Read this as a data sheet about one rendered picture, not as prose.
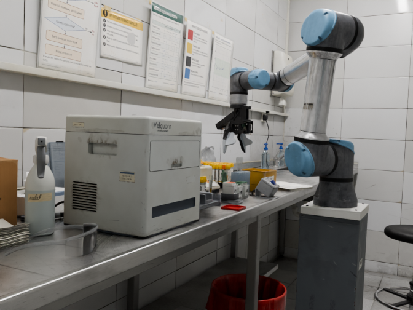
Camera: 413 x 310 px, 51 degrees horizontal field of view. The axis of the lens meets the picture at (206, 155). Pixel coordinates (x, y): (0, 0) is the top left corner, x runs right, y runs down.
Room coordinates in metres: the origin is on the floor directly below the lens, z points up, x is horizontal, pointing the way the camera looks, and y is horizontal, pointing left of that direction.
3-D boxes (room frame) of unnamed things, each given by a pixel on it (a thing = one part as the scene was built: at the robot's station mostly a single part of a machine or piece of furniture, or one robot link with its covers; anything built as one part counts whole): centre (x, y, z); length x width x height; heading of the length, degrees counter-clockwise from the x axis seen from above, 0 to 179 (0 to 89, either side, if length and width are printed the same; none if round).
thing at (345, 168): (1.52, -0.45, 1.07); 0.13 x 0.12 x 0.14; 123
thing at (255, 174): (2.03, -0.25, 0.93); 0.13 x 0.13 x 0.10; 58
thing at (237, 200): (1.65, -0.10, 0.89); 0.09 x 0.05 x 0.04; 62
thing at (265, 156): (3.38, -0.46, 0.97); 0.08 x 0.07 x 0.20; 156
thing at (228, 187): (1.65, -0.10, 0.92); 0.05 x 0.04 x 0.06; 62
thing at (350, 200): (1.52, -0.46, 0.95); 0.15 x 0.15 x 0.10
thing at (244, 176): (1.88, -0.15, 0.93); 0.10 x 0.07 x 0.10; 147
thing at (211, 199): (1.36, 0.02, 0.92); 0.21 x 0.07 x 0.05; 152
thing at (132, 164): (1.23, 0.19, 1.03); 0.31 x 0.27 x 0.30; 152
